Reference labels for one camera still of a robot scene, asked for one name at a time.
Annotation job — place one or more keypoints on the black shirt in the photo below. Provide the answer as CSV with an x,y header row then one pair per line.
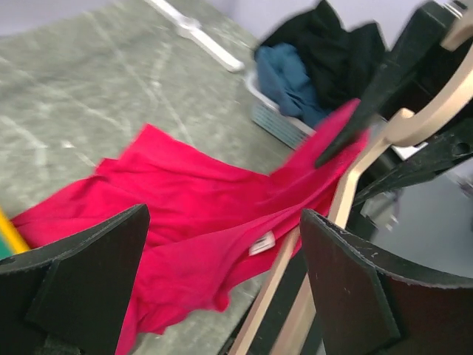
x,y
339,63

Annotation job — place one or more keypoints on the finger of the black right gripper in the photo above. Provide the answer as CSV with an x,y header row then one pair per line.
x,y
442,153
425,29

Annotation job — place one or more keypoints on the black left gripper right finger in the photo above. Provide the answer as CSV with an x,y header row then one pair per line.
x,y
370,301

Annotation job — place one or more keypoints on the magenta pink shirt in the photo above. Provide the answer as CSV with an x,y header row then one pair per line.
x,y
212,225

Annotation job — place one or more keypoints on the dark blue shirt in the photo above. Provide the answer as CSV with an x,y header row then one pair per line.
x,y
283,78

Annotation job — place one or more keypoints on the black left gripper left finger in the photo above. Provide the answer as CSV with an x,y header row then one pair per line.
x,y
76,289

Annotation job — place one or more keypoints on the white clothes rack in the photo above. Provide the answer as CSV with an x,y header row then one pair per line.
x,y
190,28

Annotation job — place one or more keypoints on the white perforated plastic basket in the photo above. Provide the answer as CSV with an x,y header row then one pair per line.
x,y
265,113

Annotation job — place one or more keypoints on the yellow plastic tray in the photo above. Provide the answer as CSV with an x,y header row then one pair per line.
x,y
11,241

